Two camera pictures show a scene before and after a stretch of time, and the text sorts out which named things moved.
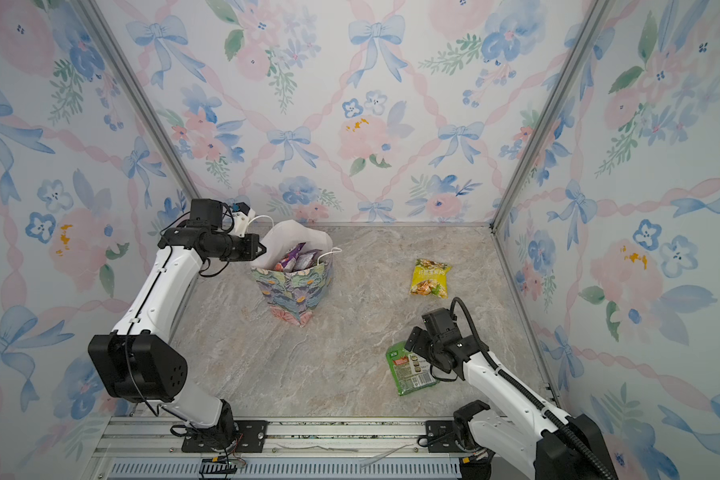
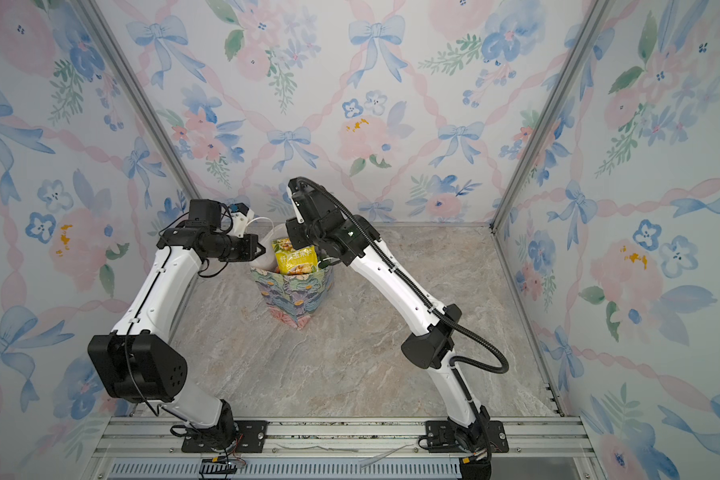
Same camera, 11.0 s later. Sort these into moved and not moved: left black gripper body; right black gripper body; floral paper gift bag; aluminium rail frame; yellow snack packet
Moved: yellow snack packet; right black gripper body
Not moved: left black gripper body; aluminium rail frame; floral paper gift bag
